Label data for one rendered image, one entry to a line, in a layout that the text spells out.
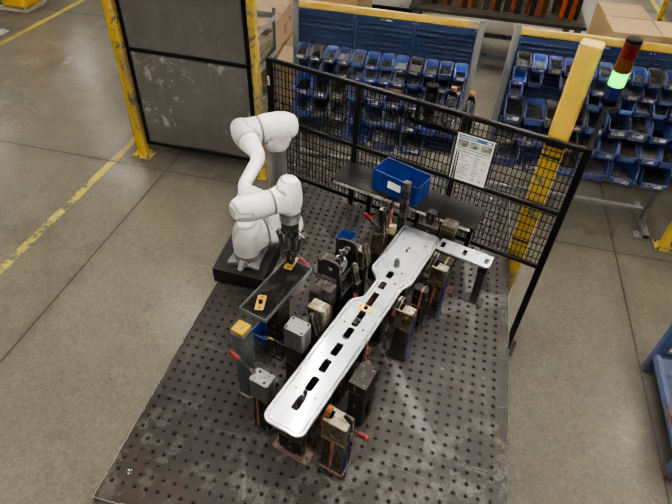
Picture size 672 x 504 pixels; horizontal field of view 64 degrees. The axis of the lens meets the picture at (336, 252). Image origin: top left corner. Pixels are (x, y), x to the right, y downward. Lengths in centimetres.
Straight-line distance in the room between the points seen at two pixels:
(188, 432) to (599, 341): 282
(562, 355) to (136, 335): 286
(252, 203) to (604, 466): 251
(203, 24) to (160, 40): 44
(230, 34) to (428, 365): 298
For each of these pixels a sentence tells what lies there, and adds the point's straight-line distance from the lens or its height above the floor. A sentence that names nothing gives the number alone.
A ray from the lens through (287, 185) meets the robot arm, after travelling 207.
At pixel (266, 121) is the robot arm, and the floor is 163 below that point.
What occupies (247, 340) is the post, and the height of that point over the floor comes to 110.
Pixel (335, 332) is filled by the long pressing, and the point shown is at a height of 100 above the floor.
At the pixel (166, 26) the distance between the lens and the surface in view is 476.
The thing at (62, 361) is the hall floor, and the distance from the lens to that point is 387.
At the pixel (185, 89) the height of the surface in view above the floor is 76.
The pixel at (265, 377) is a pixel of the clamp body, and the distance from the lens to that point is 219.
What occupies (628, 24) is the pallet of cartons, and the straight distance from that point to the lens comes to 544.
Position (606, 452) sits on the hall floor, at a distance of 364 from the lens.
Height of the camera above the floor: 287
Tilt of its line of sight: 43 degrees down
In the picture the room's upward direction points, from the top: 3 degrees clockwise
